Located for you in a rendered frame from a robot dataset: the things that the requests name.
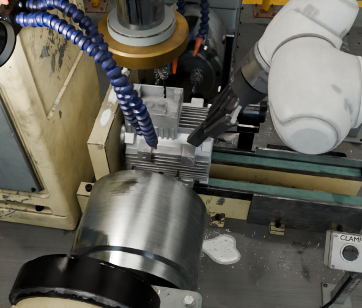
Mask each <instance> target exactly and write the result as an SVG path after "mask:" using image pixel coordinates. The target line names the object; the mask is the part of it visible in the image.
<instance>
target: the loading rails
mask: <svg viewBox="0 0 362 308"><path fill-rule="evenodd" d="M361 186H362V159H356V158H346V157H340V156H330V155H320V154H316V155H309V154H304V153H300V152H293V151H287V150H277V149H271V148H261V147H256V150H255V151H254V150H244V149H238V148H228V147H218V146H213V150H212V159H211V165H210V173H209V182H208V184H205V183H200V182H199V180H195V183H194V185H193V188H192V190H193V191H195V192H196V193H197V194H198V195H199V196H200V197H201V199H202V200H203V201H204V203H205V206H206V209H207V215H210V224H209V225H210V226H217V227H224V222H225V217H226V218H235V219H244V220H247V223H251V224H260V225H265V226H269V233H270V234H275V235H284V233H285V228H288V229H297V230H305V231H310V232H319V233H327V230H332V231H337V232H346V233H355V234H359V232H360V231H361V229H362V197H360V196H356V195H357V193H358V192H359V190H360V188H361Z"/></svg>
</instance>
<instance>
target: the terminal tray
mask: <svg viewBox="0 0 362 308"><path fill-rule="evenodd" d="M136 86H139V88H135V87H136ZM133 90H136V91H137V92H138V97H141V99H142V100H143V104H145V106H146V107H147V111H148V112H149V114H150V118H151V119H152V123H153V127H154V129H155V132H156V135H157V138H159V137H161V139H164V138H166V139H167V140H169V138H171V139H172V140H174V139H177V135H178V127H179V120H180V114H181V111H182V105H183V88H177V87H166V98H164V93H163V91H164V88H163V86H153V85H146V84H134V83H133ZM176 90H180V92H176ZM171 113H174V115H171ZM124 119H125V125H126V129H127V132H129V133H135V136H137V134H136V130H135V129H134V128H133V126H132V125H131V124H130V123H129V122H128V120H127V119H126V118H125V116H124Z"/></svg>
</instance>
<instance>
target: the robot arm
mask: <svg viewBox="0 0 362 308"><path fill-rule="evenodd" d="M359 9H360V7H359V5H358V3H357V1H356V0H290V1H289V2H288V3H287V4H286V5H285V6H284V7H283V8H282V9H281V10H280V11H279V12H278V13H277V14H276V16H275V17H274V18H273V19H272V20H271V22H270V23H269V25H268V26H267V28H266V30H265V32H264V34H263V36H262V37H261V38H260V40H258V41H257V42H256V43H255V45H254V46H253V47H252V48H251V50H250V51H249V52H248V53H247V54H246V55H245V56H244V58H243V59H242V63H241V66H240V67H239V68H238V69H237V71H236V72H235V73H234V74H233V75H232V76H231V79H230V81H229V82H228V84H227V86H226V87H225V88H224V89H223V91H222V92H221V93H220V94H219V96H218V97H217V99H216V100H215V101H214V102H213V104H212V105H211V107H209V109H208V110H207V113H208V115H207V116H206V117H205V121H204V120H203V121H202V122H201V123H200V124H199V125H198V126H197V128H196V129H195V130H194V131H193V132H192V133H191V134H190V135H189V136H188V137H187V143H189V144H191V145H193V146H195V147H199V146H200V145H201V144H202V143H203V142H204V141H205V140H206V139H207V138H208V137H211V138H213V139H214V138H216V137H217V136H219V135H220V134H222V133H223V132H225V131H227V130H228V129H230V128H231V127H236V126H237V125H238V123H239V121H238V120H237V116H238V114H239V113H241V112H243V110H244V109H245V108H246V106H247V105H255V104H258V103H260V102H261V101H262V100H263V99H264V98H265V97H266V96H267V95H268V100H269V107H270V113H271V118H272V121H273V124H274V127H275V130H276V132H277V133H278V135H279V137H280V138H281V140H282V141H283V142H284V143H285V144H286V145H287V146H288V147H290V148H291V149H293V150H295V151H298V152H300V153H304V154H309V155H316V154H321V153H326V152H329V151H331V150H333V149H334V148H335V147H337V146H338V145H339V144H340V143H341V142H342V141H343V140H344V138H345V137H346V136H347V135H348V133H349V131H350V129H351V128H358V127H359V125H360V124H361V123H362V57H361V56H354V55H351V54H348V53H345V52H342V51H340V47H341V45H342V38H343V37H344V36H345V35H346V34H347V33H348V32H349V30H350V28H351V27H352V24H353V22H354V21H355V18H356V16H357V14H358V11H359Z"/></svg>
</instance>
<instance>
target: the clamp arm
mask: <svg viewBox="0 0 362 308"><path fill-rule="evenodd" d="M234 37H235V29H231V28H227V29H226V35H223V42H222V44H225V45H224V57H223V69H222V77H221V86H219V87H218V95H219V94H220V93H221V92H222V91H223V89H224V88H225V87H226V86H227V84H228V82H229V80H230V74H231V63H232V53H233V47H234Z"/></svg>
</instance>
